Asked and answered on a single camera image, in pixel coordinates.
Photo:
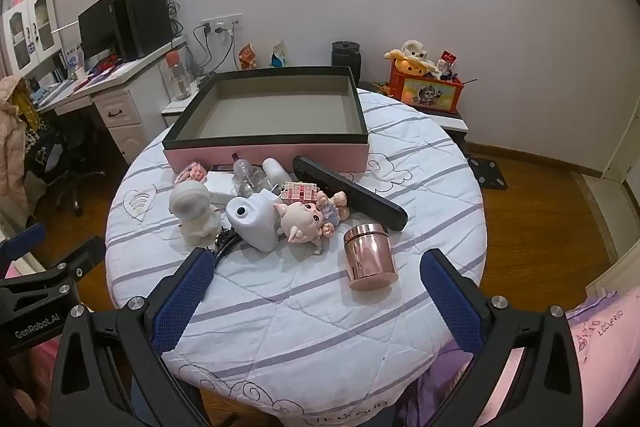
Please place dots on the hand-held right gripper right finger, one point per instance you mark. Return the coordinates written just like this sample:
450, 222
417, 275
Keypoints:
450, 307

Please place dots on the long black remote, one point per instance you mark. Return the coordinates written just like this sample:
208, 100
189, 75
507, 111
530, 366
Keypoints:
360, 197

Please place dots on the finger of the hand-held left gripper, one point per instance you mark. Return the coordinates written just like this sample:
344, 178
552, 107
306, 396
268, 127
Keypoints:
22, 242
85, 255

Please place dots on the black computer tower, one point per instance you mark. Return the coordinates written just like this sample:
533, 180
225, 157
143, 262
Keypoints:
142, 19

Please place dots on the small white side table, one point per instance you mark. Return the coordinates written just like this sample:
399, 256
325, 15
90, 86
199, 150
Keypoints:
180, 107

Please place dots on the black lidded jar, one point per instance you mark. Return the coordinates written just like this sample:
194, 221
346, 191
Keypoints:
346, 54

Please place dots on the orange printed toy box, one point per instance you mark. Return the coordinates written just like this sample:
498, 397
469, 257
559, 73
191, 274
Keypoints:
425, 92

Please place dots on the pink and purple blanket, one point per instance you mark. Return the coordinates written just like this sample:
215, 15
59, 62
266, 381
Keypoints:
610, 357

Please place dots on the black computer monitor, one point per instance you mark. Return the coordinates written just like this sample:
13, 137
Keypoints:
97, 27

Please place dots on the blue and white packet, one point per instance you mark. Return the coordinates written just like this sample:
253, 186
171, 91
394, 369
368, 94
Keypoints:
279, 54

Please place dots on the rose gold jar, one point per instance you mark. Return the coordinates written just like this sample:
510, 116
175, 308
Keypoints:
370, 257

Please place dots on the white desk with drawers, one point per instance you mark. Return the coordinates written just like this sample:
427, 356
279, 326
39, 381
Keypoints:
120, 107

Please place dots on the white earbuds case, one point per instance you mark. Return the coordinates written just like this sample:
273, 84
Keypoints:
275, 169

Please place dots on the white glass-door cabinet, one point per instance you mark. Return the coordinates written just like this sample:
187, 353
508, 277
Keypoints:
25, 32

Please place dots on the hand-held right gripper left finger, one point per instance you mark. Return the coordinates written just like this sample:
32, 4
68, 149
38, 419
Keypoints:
182, 302

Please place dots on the cream wooden furniture edge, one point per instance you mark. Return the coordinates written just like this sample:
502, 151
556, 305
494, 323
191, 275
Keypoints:
617, 272

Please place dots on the large pink block toy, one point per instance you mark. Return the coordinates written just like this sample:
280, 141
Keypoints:
298, 192

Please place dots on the clear glass bottle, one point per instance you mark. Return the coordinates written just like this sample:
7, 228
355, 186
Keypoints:
245, 174

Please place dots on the white plastic device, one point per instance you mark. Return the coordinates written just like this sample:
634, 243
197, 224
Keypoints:
250, 227

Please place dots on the red tag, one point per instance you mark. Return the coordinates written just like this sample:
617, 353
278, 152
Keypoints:
448, 57

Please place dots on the pink box with black rim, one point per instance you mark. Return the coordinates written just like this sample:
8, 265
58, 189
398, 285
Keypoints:
260, 159

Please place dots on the white door panel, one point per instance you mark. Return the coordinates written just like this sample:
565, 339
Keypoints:
625, 147

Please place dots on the orange snack packet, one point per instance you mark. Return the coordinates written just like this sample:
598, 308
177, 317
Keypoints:
247, 56

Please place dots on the white wall outlet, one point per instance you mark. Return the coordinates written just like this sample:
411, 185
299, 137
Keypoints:
222, 24

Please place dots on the white skull plush toy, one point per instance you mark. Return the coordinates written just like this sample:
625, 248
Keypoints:
414, 48

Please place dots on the pink pig-eared doll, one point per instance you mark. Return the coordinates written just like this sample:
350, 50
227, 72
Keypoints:
300, 219

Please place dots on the yellow plush toy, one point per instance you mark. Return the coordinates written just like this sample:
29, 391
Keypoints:
415, 66

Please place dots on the black office chair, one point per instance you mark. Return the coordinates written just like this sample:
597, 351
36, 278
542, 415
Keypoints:
55, 157

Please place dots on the clear bottle with orange cap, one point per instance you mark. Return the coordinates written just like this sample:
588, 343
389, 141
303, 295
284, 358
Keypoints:
177, 77

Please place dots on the small pink block toy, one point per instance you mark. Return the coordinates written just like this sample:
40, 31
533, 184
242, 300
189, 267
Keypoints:
192, 172

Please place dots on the black hair clip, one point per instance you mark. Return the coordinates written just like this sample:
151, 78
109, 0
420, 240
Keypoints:
225, 241

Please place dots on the scattered papers and books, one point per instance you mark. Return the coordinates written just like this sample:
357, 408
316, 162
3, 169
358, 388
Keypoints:
75, 79

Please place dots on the pink padded jacket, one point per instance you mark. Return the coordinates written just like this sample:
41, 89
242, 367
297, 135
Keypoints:
12, 132

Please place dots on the white card box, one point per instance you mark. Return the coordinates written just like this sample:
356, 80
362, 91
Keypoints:
220, 187

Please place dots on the white striped quilt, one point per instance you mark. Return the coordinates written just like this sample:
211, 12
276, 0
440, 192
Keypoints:
300, 307

